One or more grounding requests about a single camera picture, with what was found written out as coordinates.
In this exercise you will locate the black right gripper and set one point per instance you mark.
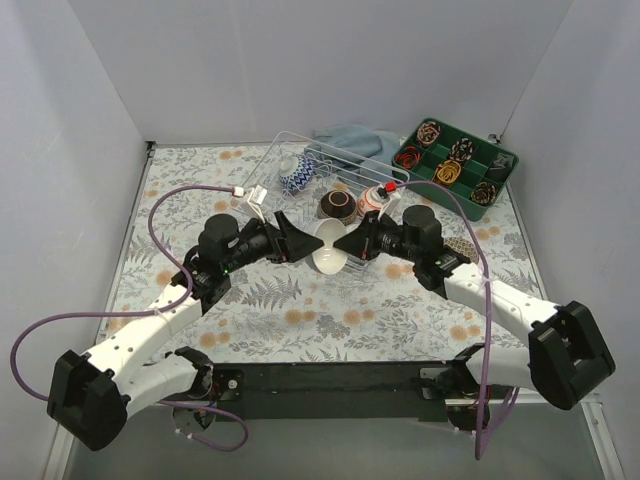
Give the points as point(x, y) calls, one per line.
point(371, 238)

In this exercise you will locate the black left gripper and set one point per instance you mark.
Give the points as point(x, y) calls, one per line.
point(279, 242)

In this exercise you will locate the plain white ribbed bowl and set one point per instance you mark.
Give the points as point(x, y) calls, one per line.
point(329, 260)

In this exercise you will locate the brown floral pattern bowl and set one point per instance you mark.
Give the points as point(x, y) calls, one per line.
point(464, 247)

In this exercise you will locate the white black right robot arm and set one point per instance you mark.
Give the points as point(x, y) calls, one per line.
point(563, 355)

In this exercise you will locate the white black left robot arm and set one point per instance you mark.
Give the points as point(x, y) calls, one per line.
point(93, 394)

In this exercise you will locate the black glazed bowl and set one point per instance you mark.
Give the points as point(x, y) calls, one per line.
point(339, 205)

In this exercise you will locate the orange white floral bowl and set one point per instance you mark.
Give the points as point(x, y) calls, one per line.
point(370, 200)

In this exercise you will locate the blue white zigzag bowl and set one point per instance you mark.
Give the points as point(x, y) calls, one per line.
point(296, 172)

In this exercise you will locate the floral patterned table mat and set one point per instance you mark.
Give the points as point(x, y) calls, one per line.
point(281, 313)

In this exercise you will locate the light blue cloth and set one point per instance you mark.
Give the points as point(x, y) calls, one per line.
point(361, 154)

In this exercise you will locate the red black rolled tie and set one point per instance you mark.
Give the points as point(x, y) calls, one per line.
point(408, 158)

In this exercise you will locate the yellow rolled tie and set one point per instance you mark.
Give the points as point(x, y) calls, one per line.
point(447, 172)

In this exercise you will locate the green compartment tray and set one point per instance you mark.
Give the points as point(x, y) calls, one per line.
point(457, 196)

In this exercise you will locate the brown patterned rolled tie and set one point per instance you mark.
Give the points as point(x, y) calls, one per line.
point(427, 133)

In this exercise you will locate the dark floral rolled tie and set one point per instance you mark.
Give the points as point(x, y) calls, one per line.
point(484, 193)

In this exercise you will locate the black white rolled tie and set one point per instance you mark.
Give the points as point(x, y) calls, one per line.
point(462, 150)

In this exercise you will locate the grey folded cloth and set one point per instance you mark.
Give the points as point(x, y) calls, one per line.
point(501, 167)

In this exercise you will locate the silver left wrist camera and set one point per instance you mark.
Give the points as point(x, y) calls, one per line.
point(251, 202)

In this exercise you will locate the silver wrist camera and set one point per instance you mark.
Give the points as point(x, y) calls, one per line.
point(389, 197)
point(251, 202)

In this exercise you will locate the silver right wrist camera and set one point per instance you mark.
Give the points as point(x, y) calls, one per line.
point(389, 197)

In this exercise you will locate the white wire dish rack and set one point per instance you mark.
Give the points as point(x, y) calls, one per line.
point(333, 167)

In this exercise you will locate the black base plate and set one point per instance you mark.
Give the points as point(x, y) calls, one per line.
point(274, 391)

